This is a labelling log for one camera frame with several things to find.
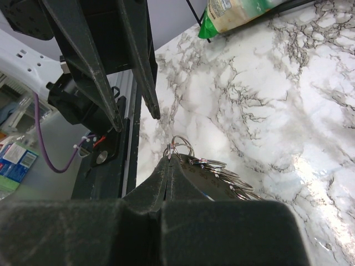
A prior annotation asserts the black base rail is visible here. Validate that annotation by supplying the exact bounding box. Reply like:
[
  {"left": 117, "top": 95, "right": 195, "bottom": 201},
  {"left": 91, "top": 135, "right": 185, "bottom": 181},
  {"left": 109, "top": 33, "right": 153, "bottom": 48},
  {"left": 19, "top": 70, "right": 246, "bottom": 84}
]
[{"left": 72, "top": 70, "right": 142, "bottom": 200}]

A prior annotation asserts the metal disc with keyrings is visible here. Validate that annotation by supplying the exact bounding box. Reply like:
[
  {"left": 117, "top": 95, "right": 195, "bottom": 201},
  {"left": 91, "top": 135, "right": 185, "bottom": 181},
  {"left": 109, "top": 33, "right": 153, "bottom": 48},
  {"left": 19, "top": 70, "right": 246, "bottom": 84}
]
[{"left": 163, "top": 135, "right": 263, "bottom": 201}]

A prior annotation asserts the blue box beyond table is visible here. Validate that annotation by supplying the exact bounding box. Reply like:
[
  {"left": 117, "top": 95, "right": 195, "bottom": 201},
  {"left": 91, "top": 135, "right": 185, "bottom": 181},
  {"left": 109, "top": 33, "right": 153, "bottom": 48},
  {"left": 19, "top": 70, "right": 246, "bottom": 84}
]
[{"left": 1, "top": 142, "right": 38, "bottom": 183}]

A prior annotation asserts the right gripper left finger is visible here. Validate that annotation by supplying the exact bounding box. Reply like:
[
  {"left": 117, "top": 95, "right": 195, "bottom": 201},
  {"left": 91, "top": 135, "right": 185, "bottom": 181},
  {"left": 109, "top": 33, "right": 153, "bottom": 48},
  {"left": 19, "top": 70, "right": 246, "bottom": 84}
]
[{"left": 1, "top": 158, "right": 170, "bottom": 265}]

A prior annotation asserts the blue key tag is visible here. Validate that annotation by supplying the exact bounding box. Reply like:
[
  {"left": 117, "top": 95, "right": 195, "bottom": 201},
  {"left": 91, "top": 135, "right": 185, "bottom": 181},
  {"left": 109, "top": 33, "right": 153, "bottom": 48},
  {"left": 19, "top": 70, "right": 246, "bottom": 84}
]
[{"left": 202, "top": 192, "right": 215, "bottom": 201}]

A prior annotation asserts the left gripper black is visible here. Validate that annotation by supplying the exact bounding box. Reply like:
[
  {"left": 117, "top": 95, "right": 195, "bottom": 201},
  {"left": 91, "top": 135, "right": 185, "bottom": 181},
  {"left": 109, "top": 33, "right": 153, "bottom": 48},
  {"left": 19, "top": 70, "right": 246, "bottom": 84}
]
[{"left": 1, "top": 1, "right": 160, "bottom": 132}]

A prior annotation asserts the black wire rack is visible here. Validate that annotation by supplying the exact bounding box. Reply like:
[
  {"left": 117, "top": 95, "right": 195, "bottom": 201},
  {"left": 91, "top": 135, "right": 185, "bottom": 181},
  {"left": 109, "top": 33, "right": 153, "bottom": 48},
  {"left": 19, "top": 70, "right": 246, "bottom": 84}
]
[{"left": 187, "top": 1, "right": 310, "bottom": 43}]

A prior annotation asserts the white green package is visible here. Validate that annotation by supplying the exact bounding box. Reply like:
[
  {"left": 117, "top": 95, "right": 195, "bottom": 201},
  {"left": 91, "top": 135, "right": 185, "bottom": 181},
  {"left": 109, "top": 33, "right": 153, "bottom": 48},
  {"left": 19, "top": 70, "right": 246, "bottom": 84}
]
[{"left": 198, "top": 0, "right": 284, "bottom": 39}]

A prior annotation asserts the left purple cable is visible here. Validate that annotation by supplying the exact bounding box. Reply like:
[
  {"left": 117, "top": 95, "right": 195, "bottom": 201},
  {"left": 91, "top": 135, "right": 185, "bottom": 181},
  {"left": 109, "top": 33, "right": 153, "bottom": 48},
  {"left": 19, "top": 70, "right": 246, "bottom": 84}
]
[{"left": 33, "top": 91, "right": 98, "bottom": 173}]

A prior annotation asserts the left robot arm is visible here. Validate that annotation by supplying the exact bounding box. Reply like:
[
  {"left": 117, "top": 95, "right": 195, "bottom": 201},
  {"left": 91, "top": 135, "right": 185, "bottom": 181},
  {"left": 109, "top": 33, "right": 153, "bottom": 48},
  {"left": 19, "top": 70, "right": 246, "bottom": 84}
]
[{"left": 1, "top": 1, "right": 160, "bottom": 135}]

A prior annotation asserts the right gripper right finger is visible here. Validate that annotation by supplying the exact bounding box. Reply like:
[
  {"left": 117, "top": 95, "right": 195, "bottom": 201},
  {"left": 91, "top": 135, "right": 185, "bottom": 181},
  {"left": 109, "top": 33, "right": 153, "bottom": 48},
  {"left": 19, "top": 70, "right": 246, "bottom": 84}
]
[{"left": 163, "top": 154, "right": 311, "bottom": 266}]

